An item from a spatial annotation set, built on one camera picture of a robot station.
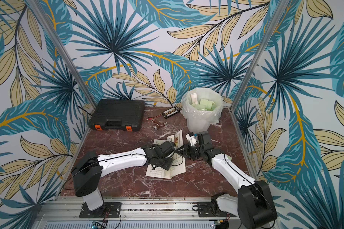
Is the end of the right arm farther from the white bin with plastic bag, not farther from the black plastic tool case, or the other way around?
the black plastic tool case

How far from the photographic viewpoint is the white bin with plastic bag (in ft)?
2.72

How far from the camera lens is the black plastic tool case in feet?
3.36

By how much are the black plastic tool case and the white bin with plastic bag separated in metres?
0.35
